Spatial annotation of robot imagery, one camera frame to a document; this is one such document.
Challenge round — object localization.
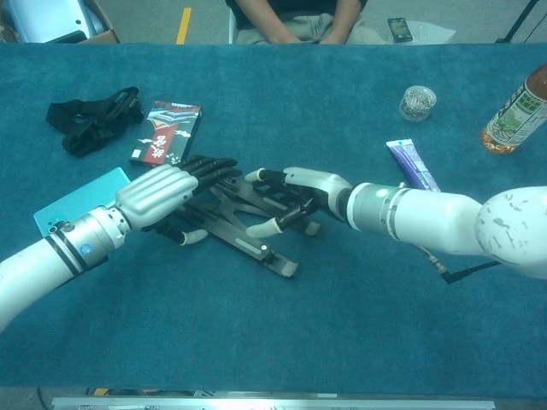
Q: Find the aluminium frame rail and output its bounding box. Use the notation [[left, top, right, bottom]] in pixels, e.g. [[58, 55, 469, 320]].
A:
[[50, 395, 497, 410]]

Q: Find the black arm cable with plug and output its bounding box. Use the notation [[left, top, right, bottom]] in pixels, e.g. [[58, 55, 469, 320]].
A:
[[421, 245, 503, 285]]

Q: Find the purple white toothpaste tube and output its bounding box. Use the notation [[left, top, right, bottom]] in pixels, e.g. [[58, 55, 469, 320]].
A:
[[385, 138, 442, 192]]

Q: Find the amber tea bottle green label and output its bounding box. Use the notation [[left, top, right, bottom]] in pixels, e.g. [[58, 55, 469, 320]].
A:
[[480, 63, 547, 155]]

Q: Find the light blue smartphone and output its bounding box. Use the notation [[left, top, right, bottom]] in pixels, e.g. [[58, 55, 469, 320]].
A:
[[32, 166, 132, 238]]

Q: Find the teal table cloth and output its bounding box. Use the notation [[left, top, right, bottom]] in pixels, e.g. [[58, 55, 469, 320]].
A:
[[0, 41, 547, 396]]

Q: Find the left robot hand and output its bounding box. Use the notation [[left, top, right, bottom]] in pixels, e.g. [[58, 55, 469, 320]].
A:
[[114, 154, 243, 248]]

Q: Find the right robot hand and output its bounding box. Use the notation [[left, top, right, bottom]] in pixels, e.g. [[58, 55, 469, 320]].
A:
[[244, 166, 354, 238]]

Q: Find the black elastic strap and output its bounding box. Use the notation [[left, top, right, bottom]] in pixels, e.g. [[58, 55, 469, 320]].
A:
[[45, 86, 145, 157]]

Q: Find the clear jar of paper clips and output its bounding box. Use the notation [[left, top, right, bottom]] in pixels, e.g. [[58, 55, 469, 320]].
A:
[[398, 85, 438, 124]]

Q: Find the black folding laptop stand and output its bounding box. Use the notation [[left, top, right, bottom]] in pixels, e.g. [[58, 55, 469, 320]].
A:
[[144, 164, 324, 281]]

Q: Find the black tripod leg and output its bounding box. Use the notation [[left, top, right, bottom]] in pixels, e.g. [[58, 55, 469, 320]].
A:
[[495, 0, 542, 44]]

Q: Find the patterned red black card box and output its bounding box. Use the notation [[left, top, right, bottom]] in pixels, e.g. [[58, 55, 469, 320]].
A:
[[129, 100, 204, 167]]

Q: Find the cardboard box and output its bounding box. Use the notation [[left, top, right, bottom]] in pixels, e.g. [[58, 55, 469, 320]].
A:
[[0, 0, 121, 44]]

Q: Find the white paper sheet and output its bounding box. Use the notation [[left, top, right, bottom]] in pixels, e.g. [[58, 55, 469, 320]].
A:
[[405, 21, 457, 44]]

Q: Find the seated person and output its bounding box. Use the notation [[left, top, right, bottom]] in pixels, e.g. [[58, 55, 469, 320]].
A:
[[224, 0, 377, 45]]

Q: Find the black phone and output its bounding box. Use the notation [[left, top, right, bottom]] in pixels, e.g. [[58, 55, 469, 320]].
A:
[[386, 17, 415, 44]]

